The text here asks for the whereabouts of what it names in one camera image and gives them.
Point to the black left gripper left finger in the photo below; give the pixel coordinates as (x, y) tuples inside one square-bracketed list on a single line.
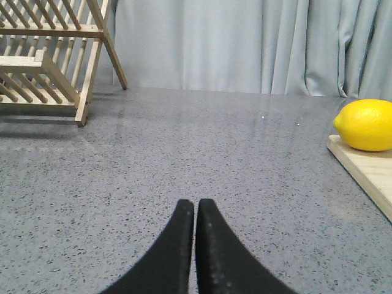
[(165, 267)]

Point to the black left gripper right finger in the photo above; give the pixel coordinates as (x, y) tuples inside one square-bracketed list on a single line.
[(223, 263)]

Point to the wooden cutting board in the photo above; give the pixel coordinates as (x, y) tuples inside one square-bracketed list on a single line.
[(371, 170)]

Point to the yellow lemon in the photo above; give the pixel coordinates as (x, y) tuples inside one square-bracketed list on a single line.
[(365, 124)]

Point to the light grey curtain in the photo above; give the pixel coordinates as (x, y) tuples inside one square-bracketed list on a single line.
[(316, 48)]

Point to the wooden dish rack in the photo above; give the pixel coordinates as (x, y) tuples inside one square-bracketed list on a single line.
[(50, 53)]

